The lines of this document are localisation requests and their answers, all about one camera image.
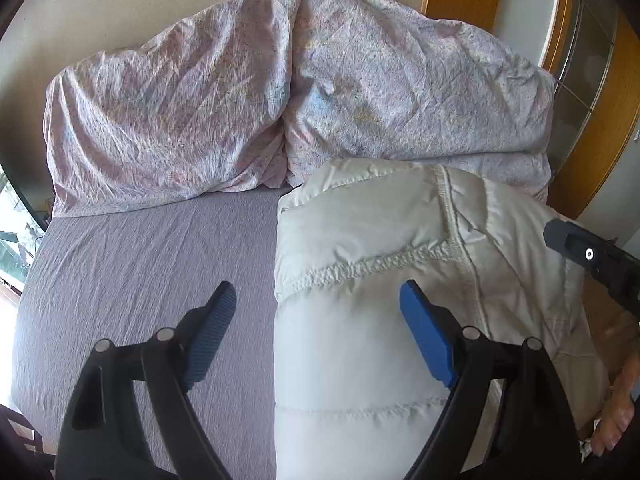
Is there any white puffer down jacket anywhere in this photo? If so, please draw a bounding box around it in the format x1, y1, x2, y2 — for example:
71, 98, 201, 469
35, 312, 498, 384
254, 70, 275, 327
273, 159, 608, 479

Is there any dark wooden chair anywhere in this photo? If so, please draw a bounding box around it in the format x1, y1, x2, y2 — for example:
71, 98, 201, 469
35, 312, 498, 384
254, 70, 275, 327
1, 405, 55, 480

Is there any glass window railing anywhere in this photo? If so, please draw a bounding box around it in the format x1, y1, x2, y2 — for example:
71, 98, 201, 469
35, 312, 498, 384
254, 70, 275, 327
0, 171, 44, 292

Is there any person's right hand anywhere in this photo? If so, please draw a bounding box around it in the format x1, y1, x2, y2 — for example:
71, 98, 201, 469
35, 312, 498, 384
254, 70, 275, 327
591, 352, 640, 456

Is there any lilac bed sheet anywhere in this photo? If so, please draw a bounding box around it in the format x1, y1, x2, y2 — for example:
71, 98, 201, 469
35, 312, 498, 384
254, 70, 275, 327
11, 188, 280, 479

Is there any pink floral duvet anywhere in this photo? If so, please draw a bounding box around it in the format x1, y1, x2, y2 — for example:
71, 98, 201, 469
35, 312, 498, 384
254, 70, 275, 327
43, 0, 554, 218

